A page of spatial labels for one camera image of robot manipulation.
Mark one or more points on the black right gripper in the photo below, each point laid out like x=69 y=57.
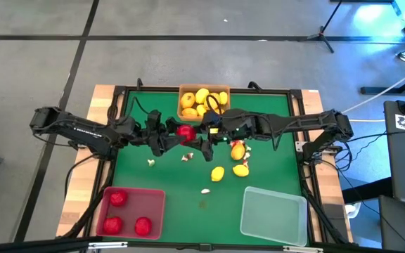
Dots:
x=237 y=124

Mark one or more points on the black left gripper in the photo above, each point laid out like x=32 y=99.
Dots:
x=157 y=140

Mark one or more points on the red toy apple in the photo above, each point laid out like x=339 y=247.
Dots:
x=142 y=226
x=186 y=133
x=118 y=198
x=112 y=225

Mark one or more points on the yellow toy lemon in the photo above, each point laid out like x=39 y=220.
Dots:
x=240 y=170
x=217 y=174
x=202 y=95
x=201 y=110
x=223 y=98

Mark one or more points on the large orange toy fruit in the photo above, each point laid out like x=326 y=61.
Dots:
x=213 y=102

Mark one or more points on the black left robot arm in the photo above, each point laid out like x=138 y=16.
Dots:
x=83 y=130

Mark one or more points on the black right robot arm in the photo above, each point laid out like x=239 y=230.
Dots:
x=301 y=121

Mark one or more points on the orange plastic basket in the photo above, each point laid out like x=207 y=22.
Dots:
x=206 y=86

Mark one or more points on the red and white toy vegetable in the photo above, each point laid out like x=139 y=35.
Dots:
x=205 y=191

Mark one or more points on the green toy leaf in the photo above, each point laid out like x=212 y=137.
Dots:
x=202 y=204

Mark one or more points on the red plastic basket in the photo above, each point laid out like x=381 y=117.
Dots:
x=139 y=207

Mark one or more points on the green table mat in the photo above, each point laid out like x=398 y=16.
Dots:
x=188 y=218

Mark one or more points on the clear plastic basket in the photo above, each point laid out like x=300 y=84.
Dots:
x=276 y=218

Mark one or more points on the black tripod stand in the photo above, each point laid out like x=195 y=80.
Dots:
x=321 y=34

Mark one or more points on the white floor object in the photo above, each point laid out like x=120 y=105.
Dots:
x=352 y=209

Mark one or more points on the black rig crossbar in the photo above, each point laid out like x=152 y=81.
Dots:
x=30 y=247

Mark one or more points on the black stand base bar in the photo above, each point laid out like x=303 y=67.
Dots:
x=396 y=91

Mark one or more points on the black aluminium table frame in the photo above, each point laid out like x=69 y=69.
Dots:
x=273 y=91

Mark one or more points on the silver rig bracket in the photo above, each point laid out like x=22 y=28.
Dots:
x=107 y=245
x=302 y=249

